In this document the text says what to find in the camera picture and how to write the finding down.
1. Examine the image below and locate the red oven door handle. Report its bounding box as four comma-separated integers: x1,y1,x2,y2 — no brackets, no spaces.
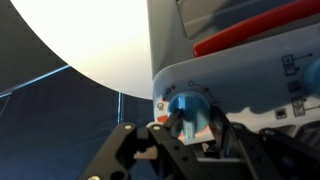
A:
192,0,320,58

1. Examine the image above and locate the blue stove knob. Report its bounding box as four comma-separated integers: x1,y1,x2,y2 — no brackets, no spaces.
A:
302,58,320,99
166,91,213,141

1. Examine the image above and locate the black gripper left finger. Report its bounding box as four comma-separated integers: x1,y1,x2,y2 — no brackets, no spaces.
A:
78,109,202,180

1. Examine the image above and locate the grey oven door with window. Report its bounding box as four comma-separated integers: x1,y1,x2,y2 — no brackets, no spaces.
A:
174,0,301,40

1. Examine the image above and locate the grey toy stove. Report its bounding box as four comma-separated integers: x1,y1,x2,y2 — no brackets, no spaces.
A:
146,0,320,148

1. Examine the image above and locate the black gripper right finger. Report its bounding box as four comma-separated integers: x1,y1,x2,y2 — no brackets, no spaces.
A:
209,105,320,180

